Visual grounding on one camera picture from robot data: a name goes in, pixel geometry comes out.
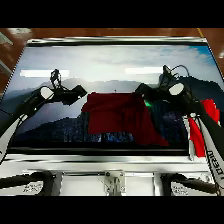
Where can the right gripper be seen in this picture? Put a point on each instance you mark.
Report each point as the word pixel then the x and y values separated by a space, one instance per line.
pixel 148 92

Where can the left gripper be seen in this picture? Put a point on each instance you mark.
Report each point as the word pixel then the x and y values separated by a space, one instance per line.
pixel 74 94

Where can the dark red garment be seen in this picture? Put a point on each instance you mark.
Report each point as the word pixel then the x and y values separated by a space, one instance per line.
pixel 120 116

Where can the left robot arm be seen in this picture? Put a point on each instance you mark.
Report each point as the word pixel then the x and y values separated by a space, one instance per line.
pixel 20 111

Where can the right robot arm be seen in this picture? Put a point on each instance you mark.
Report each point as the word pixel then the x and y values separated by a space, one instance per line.
pixel 204 120

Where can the bright red garment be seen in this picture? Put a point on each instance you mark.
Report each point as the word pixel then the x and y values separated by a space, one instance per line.
pixel 197 138

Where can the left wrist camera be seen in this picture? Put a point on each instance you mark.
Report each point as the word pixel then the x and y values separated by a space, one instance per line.
pixel 55 79

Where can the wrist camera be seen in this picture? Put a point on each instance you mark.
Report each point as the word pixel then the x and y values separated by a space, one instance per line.
pixel 55 79
pixel 166 74

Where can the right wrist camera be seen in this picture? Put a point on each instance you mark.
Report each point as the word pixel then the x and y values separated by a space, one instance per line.
pixel 166 74

